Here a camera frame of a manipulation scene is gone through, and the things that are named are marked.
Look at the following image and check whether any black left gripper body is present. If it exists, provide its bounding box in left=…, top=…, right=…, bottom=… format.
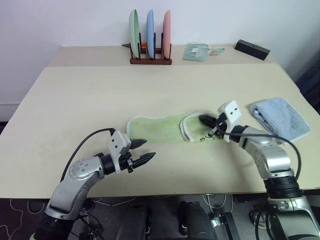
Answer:
left=119, top=149, right=137, bottom=174

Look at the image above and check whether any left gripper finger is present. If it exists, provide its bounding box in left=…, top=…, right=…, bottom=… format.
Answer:
left=133, top=151, right=157, bottom=169
left=130, top=138, right=148, bottom=151

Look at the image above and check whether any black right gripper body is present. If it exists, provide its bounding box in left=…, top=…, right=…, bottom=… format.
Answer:
left=208, top=113, right=229, bottom=138

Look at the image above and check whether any green towel with white trim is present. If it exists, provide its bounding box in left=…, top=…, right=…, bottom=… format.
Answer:
left=125, top=112, right=226, bottom=144

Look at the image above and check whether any light blue folded towel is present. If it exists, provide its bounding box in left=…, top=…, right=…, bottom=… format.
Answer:
left=249, top=97, right=311, bottom=143

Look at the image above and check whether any dark rounded shape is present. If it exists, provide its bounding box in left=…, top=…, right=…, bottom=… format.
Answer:
left=178, top=200, right=219, bottom=240
left=119, top=199, right=154, bottom=240

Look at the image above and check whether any packaged green cloth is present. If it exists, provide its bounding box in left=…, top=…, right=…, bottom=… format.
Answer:
left=182, top=42, right=212, bottom=62

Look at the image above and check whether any brown wooden plate rack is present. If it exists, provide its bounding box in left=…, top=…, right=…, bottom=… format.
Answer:
left=129, top=31, right=174, bottom=67

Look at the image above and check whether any black rectangular box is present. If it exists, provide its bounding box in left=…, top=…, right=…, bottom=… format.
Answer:
left=234, top=38, right=272, bottom=61

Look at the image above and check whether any pink plate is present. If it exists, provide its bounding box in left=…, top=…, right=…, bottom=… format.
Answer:
left=162, top=9, right=173, bottom=61

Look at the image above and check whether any black metal table leg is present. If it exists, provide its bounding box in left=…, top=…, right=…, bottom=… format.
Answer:
left=211, top=211, right=238, bottom=240

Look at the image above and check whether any blue plate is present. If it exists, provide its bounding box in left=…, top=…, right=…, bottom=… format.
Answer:
left=146, top=8, right=157, bottom=60

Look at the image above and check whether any green plate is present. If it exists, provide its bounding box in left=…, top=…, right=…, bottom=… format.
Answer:
left=128, top=9, right=141, bottom=59

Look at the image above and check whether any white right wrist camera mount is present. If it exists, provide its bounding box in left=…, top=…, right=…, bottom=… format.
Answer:
left=217, top=100, right=242, bottom=142

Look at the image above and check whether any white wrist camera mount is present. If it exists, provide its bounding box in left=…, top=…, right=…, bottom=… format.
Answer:
left=108, top=128, right=133, bottom=175
left=217, top=100, right=242, bottom=142

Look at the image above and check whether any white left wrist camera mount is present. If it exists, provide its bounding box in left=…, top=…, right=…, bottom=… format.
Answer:
left=108, top=128, right=133, bottom=175

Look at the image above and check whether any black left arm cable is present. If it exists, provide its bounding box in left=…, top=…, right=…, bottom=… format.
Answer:
left=60, top=127, right=116, bottom=181

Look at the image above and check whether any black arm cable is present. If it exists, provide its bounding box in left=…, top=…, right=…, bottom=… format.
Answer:
left=60, top=127, right=116, bottom=181
left=225, top=133, right=301, bottom=181

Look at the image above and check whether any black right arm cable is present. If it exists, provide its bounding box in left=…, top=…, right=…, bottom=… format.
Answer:
left=225, top=133, right=301, bottom=181

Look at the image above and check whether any white floor cable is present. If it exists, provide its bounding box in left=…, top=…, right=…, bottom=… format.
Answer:
left=201, top=193, right=235, bottom=210

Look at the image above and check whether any black coiled floor cable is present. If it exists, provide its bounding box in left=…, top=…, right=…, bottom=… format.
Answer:
left=248, top=209, right=272, bottom=230

